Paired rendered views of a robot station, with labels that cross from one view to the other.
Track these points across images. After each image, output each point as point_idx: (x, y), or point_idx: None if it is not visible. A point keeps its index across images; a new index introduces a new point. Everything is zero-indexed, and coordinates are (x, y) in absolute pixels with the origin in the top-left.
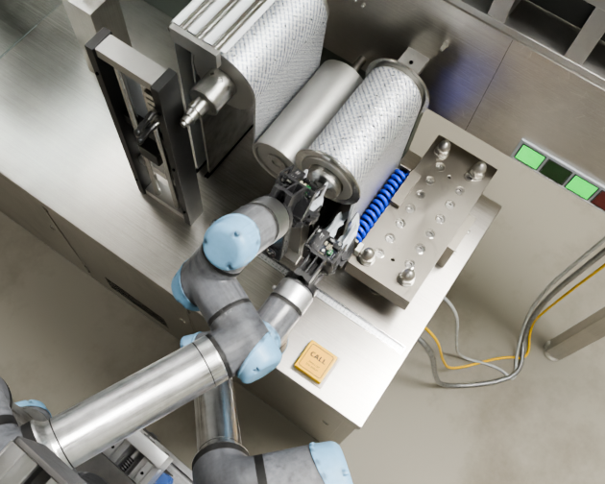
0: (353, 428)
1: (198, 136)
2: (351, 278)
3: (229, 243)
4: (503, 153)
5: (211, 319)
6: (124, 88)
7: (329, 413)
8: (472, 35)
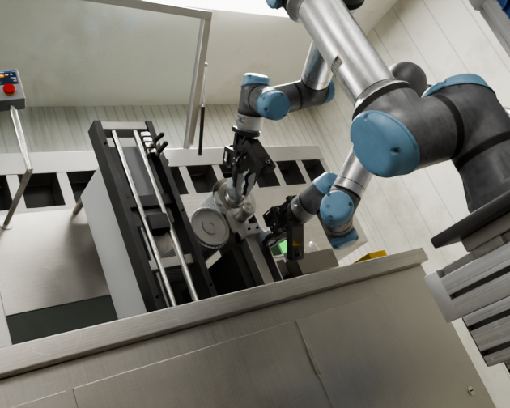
0: (453, 326)
1: None
2: None
3: (256, 74)
4: None
5: (294, 82)
6: (123, 152)
7: (440, 333)
8: (193, 206)
